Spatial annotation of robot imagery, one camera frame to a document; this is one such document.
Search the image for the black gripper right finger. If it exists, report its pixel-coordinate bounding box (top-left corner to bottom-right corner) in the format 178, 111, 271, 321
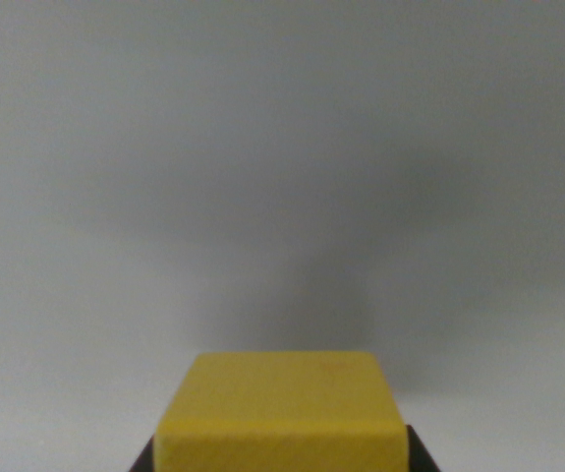
404, 424, 441, 472

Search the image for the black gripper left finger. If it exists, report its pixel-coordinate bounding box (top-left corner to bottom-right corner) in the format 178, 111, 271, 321
129, 435, 157, 472

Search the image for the yellow wooden cube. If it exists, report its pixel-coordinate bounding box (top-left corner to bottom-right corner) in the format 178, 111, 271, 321
153, 351, 409, 472

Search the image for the white plastic tray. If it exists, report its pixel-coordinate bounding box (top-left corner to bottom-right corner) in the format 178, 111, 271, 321
0, 0, 565, 472

